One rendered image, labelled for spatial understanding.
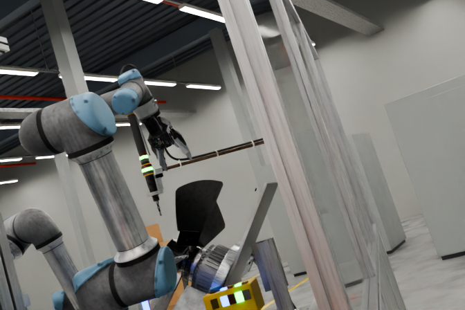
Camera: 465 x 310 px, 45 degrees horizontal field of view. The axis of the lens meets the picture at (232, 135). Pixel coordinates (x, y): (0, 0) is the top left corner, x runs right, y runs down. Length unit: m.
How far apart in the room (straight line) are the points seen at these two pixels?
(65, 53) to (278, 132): 8.22
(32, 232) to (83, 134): 0.71
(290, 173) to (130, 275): 0.70
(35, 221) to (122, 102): 0.53
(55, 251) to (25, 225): 0.13
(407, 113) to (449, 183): 0.98
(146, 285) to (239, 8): 0.79
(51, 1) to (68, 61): 1.00
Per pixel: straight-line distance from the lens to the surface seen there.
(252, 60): 0.85
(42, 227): 1.98
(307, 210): 0.81
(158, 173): 2.28
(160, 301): 2.34
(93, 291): 1.49
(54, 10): 9.22
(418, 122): 7.38
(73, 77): 8.83
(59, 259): 1.99
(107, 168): 1.37
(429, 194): 7.42
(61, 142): 1.37
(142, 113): 1.84
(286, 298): 2.28
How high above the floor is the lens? 1.28
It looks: 8 degrees up
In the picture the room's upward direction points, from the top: 18 degrees counter-clockwise
